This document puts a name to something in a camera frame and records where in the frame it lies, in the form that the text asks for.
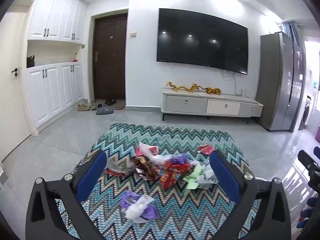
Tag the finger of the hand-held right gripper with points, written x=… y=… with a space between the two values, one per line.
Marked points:
x=306 y=161

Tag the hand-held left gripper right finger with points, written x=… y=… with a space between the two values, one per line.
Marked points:
x=225 y=175

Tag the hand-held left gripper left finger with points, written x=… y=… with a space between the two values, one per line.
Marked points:
x=91 y=175

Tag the white clear wrapper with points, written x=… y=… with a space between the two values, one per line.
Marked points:
x=208 y=175

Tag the clear plastic wrapper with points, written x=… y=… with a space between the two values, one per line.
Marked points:
x=115 y=166

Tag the small red wrapper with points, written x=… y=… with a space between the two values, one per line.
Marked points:
x=206 y=150

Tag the green paper wrapper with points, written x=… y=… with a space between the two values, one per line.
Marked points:
x=193 y=178

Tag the purple plastic bag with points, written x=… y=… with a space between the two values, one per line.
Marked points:
x=150 y=211
x=179 y=158

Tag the brown snack wrapper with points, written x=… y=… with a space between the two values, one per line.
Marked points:
x=145 y=167

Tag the red snack wrapper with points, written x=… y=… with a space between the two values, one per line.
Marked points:
x=170 y=177

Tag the white plastic bag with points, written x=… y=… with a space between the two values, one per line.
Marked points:
x=137 y=208
x=156 y=158

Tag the person's right hand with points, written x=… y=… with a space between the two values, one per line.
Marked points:
x=307 y=213

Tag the washing machine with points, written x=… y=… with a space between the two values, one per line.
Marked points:
x=306 y=112

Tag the zigzag patterned cloth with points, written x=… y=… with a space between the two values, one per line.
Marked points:
x=175 y=210

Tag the grey slippers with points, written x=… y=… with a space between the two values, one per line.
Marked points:
x=105 y=110

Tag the beige shoes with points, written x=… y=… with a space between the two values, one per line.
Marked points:
x=83 y=107

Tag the brown doormat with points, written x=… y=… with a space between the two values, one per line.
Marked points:
x=120 y=106

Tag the dark shoes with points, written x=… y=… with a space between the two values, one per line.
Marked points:
x=110 y=102

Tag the grey white television cabinet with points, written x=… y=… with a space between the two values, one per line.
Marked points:
x=187 y=103

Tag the small white bottle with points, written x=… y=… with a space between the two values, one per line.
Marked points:
x=243 y=92

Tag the golden tiger figurine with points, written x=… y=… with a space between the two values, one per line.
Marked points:
x=213 y=90

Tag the grey refrigerator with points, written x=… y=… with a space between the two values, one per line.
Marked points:
x=275 y=80

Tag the white lower cupboard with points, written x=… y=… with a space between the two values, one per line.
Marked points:
x=52 y=92

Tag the white cupboard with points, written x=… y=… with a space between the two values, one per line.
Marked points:
x=52 y=92
x=55 y=12

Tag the golden dragon figurine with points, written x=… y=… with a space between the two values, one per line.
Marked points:
x=181 y=88

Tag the white room door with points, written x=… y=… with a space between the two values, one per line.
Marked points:
x=12 y=105

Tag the brown entrance door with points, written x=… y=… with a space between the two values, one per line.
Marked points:
x=110 y=57

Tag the black bag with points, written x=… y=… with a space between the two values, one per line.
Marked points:
x=30 y=62

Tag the blue curtain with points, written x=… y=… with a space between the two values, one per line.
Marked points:
x=291 y=30

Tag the white upper cupboard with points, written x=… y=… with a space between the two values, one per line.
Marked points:
x=55 y=12

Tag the black wall television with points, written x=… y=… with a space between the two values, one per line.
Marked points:
x=200 y=40

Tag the beige wall switch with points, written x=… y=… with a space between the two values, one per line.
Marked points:
x=133 y=34

